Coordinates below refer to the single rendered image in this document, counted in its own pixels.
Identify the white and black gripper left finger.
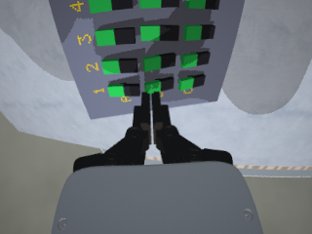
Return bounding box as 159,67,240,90
73,92,152,173

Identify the grey switch panel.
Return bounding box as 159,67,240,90
49,0,245,120

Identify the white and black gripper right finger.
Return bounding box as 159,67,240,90
151,92,233,165

